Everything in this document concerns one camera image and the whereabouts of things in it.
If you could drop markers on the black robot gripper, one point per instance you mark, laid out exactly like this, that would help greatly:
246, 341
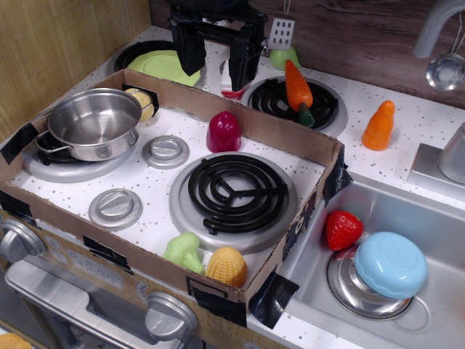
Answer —
235, 23

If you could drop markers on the green toy broccoli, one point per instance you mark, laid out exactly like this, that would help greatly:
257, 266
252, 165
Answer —
183, 250

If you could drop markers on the steel pot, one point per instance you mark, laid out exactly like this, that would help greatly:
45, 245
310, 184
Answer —
94, 125

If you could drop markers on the steel pot lid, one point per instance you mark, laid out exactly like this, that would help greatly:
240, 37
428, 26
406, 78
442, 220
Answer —
353, 294

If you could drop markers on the white red toy block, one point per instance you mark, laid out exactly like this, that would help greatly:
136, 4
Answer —
226, 87

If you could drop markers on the green plastic plate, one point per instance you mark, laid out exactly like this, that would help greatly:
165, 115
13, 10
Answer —
164, 64

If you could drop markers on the green toy pear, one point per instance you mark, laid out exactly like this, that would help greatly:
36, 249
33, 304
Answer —
278, 58

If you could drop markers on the silver toy spatula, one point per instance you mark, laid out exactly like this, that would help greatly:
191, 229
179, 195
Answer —
282, 29

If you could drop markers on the dark red toy vegetable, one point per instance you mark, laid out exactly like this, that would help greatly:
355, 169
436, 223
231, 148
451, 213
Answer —
224, 133

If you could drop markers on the orange toy carrot with stem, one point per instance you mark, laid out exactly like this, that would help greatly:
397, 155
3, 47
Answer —
299, 94

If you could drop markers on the yellow toy potato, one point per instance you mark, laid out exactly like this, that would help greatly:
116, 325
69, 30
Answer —
145, 101

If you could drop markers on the black back left burner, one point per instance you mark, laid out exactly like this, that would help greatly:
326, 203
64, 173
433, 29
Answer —
126, 55

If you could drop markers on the grey stove knob upper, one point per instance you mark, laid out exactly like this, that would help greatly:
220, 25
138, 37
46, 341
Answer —
166, 152

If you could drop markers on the grey stove knob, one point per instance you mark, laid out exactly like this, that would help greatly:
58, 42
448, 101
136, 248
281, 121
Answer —
166, 152
116, 209

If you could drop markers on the black front right burner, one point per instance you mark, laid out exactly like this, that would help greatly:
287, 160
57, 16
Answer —
233, 199

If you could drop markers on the orange toy carrot cone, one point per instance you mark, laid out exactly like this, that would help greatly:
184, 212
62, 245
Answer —
377, 134

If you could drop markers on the grey stove knob lower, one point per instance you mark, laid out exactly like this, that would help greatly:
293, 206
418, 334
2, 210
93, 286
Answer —
116, 209

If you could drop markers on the black front left burner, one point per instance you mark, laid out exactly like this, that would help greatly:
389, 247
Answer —
40, 165

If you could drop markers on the yellow toy corn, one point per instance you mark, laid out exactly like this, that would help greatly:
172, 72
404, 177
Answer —
228, 266

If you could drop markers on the grey toy faucet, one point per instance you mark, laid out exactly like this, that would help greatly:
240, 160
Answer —
433, 24

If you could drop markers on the red toy strawberry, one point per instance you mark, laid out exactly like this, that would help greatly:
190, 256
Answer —
343, 229

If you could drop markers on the steel hanging ladle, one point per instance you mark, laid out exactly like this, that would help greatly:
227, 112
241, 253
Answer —
446, 71

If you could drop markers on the cardboard fence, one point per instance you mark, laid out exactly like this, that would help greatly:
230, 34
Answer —
130, 262

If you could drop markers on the grey oven knob right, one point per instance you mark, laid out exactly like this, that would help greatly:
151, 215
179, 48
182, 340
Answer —
168, 318

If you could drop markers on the grey oven knob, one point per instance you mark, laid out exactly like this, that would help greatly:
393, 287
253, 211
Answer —
168, 318
19, 242

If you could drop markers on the grey oven knob left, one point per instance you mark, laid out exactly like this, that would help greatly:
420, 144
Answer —
19, 242

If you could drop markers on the light blue plastic bowl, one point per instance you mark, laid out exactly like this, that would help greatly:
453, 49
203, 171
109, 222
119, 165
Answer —
391, 264

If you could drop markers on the steel sink basin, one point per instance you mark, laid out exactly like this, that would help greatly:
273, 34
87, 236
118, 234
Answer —
435, 318

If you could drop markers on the orange toy at corner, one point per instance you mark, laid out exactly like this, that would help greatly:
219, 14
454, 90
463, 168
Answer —
12, 341

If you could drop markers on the grey oven door handle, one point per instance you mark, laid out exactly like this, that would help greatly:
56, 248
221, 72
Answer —
93, 311

